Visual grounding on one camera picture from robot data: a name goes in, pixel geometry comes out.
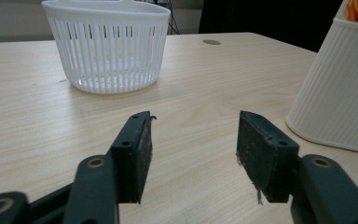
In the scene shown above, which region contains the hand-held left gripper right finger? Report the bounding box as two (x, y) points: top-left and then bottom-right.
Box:
(236, 110), (300, 205)

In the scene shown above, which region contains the thin black cable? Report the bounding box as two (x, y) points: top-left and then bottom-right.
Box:
(155, 0), (181, 35)

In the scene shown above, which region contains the white slotted plastic basket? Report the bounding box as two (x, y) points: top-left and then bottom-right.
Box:
(41, 0), (172, 95)

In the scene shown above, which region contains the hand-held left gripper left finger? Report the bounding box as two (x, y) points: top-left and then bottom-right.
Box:
(109, 110), (158, 205)

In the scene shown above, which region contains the grey table hole cover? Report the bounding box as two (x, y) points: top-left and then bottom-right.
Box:
(201, 38), (222, 46)

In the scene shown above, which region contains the black curtain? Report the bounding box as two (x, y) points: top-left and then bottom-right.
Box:
(198, 0), (345, 53)

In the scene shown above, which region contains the white ribbed container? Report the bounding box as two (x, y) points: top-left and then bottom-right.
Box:
(285, 0), (358, 155)

